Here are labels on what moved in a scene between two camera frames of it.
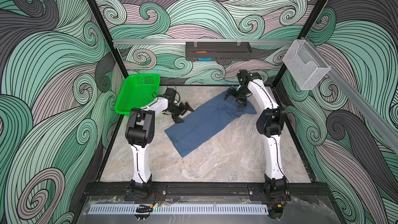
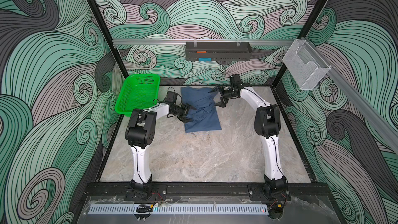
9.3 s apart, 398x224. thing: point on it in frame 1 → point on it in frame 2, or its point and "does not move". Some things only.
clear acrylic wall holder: x=307 y=67 does not move
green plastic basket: x=137 y=91 does not move
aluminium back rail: x=182 y=42 does not move
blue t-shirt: x=186 y=135 → x=205 y=117
